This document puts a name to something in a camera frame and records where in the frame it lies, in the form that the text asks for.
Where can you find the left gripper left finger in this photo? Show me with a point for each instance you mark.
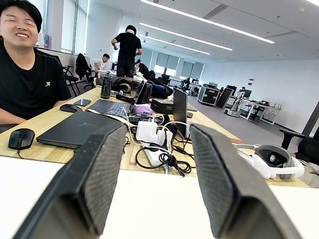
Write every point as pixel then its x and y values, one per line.
pixel 82 189

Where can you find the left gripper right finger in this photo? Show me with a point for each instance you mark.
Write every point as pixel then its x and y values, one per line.
pixel 231 189

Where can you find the white headset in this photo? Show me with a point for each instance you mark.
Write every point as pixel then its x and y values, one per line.
pixel 271 161

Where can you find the closed black laptop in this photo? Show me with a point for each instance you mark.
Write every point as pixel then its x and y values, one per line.
pixel 77 129

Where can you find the black computer mouse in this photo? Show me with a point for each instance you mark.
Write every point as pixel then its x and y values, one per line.
pixel 70 108
pixel 21 138

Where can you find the black office chair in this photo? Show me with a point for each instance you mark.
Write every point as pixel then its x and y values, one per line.
pixel 299 143

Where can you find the white power strip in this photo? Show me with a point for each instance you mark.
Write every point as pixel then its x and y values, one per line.
pixel 157 149

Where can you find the white power adapter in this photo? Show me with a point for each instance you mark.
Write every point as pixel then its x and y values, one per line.
pixel 146 130

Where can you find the black smartphone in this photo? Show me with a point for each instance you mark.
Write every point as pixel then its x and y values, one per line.
pixel 82 102

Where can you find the open black laptop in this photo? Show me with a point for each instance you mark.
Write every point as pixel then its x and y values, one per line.
pixel 114 105
pixel 180 112

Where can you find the black flight case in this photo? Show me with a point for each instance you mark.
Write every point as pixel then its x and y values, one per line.
pixel 208 94

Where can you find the black bottle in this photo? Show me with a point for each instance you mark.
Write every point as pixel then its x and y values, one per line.
pixel 106 85

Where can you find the black box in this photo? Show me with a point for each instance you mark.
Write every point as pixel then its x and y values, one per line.
pixel 162 105

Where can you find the black folding chair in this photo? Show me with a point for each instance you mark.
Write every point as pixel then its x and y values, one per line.
pixel 69 76

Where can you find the person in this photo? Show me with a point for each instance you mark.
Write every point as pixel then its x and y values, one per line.
pixel 98 64
pixel 127 52
pixel 27 74

